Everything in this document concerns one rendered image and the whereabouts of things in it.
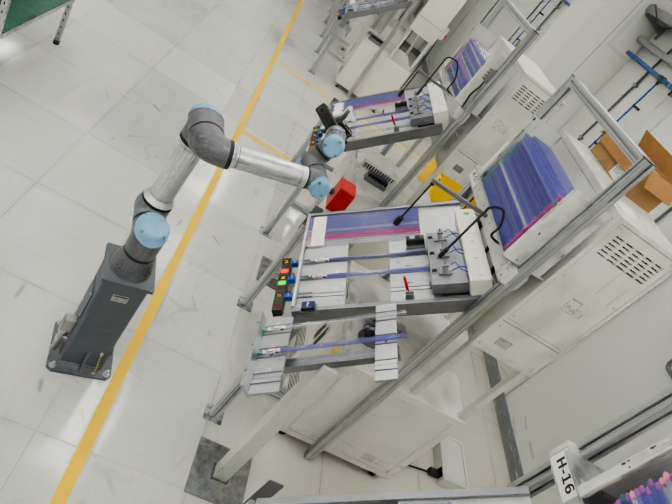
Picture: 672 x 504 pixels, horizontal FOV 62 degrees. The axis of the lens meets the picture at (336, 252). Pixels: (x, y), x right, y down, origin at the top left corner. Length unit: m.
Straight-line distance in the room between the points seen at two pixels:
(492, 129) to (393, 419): 1.72
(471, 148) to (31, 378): 2.50
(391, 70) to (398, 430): 4.70
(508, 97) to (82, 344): 2.45
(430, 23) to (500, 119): 3.26
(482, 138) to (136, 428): 2.34
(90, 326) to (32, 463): 0.50
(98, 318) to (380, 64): 4.94
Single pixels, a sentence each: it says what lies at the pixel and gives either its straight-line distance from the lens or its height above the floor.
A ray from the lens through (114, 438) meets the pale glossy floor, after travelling 2.41.
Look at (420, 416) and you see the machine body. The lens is 2.56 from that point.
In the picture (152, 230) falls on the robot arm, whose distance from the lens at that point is 1.99.
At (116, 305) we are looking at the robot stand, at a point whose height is 0.42.
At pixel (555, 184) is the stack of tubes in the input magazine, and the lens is 2.04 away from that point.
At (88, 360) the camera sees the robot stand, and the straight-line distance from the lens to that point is 2.48.
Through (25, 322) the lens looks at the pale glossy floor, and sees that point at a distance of 2.59.
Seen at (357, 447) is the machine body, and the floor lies 0.18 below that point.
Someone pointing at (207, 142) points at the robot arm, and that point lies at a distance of 1.78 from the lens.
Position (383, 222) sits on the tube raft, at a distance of 2.53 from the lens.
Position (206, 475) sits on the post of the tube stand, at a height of 0.01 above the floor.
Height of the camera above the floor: 2.05
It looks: 31 degrees down
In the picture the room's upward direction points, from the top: 41 degrees clockwise
